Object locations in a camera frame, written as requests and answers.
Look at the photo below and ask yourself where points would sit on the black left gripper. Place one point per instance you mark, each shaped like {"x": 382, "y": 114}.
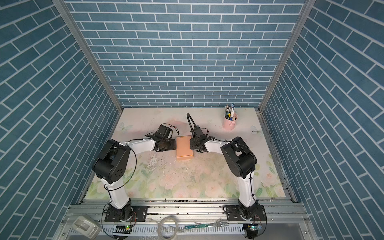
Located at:
{"x": 173, "y": 146}

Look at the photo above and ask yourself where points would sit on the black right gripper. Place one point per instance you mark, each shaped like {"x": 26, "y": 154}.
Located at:
{"x": 192, "y": 146}

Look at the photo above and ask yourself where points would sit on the peach cardboard paper box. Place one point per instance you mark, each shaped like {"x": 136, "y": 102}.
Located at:
{"x": 184, "y": 151}

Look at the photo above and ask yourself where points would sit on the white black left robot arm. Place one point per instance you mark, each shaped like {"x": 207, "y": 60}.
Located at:
{"x": 112, "y": 161}

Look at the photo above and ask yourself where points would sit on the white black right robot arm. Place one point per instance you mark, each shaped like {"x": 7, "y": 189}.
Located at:
{"x": 239, "y": 158}

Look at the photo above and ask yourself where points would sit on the pink metal pen cup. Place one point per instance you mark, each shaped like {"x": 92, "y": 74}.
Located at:
{"x": 230, "y": 125}

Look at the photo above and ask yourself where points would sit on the white labelled marker pen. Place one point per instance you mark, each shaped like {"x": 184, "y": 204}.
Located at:
{"x": 232, "y": 112}

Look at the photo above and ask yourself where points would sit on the white plastic holder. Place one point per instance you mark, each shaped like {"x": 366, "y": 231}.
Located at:
{"x": 87, "y": 227}

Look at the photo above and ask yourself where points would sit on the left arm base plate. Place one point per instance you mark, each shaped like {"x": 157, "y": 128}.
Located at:
{"x": 127, "y": 214}

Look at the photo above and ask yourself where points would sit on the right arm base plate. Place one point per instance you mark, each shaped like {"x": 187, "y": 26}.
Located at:
{"x": 236, "y": 213}

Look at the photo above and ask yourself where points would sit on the green handled fork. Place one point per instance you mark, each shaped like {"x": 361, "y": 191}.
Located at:
{"x": 217, "y": 224}

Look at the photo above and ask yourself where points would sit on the aluminium right corner post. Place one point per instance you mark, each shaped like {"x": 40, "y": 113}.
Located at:
{"x": 304, "y": 14}

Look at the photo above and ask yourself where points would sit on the aluminium corner post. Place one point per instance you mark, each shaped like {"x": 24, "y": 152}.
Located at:
{"x": 304, "y": 14}
{"x": 81, "y": 41}

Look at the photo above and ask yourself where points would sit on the aluminium front rail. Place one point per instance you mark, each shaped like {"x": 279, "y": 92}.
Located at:
{"x": 277, "y": 210}

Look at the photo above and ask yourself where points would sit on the aluminium left corner post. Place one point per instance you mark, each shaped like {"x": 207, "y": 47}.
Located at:
{"x": 81, "y": 41}

